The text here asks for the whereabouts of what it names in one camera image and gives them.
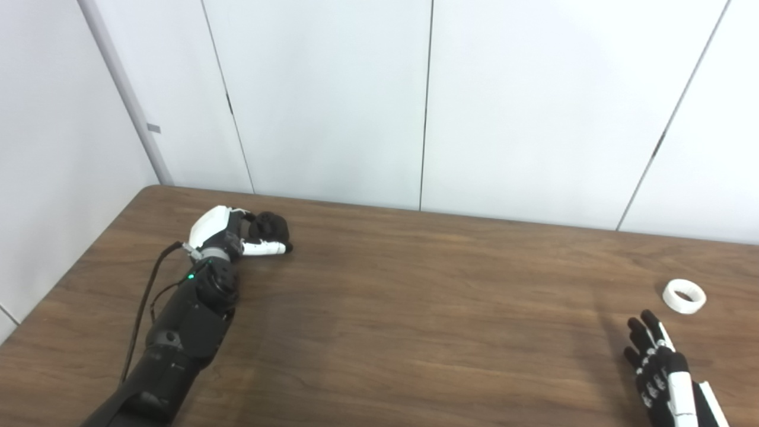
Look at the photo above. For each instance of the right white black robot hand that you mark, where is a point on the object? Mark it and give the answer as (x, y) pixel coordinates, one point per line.
(664, 379)

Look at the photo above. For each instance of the round black part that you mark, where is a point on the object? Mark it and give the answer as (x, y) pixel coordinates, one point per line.
(273, 228)

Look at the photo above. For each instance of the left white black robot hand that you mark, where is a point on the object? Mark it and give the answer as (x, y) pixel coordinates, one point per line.
(210, 228)

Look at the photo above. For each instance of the grey wall corner trim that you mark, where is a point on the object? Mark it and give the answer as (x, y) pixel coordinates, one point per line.
(124, 89)

